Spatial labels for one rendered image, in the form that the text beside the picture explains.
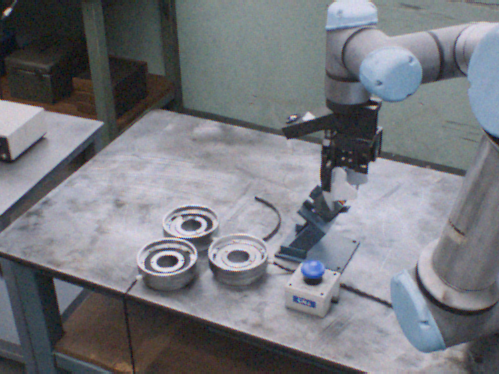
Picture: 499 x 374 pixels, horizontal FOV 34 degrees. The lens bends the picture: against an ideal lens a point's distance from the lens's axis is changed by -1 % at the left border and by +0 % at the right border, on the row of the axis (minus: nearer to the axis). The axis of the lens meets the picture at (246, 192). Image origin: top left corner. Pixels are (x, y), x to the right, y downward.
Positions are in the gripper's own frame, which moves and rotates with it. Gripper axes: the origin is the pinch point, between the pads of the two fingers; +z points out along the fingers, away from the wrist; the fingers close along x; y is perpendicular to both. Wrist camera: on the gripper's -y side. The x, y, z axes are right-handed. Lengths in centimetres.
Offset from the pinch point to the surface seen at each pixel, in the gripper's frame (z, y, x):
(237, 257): 10.8, -14.1, -9.2
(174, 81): 67, -121, 148
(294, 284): 7.5, -0.4, -15.7
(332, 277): 7.5, 4.7, -11.5
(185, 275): 9.1, -19.0, -19.2
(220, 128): 12, -39, 33
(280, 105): 70, -76, 151
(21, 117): 16, -91, 26
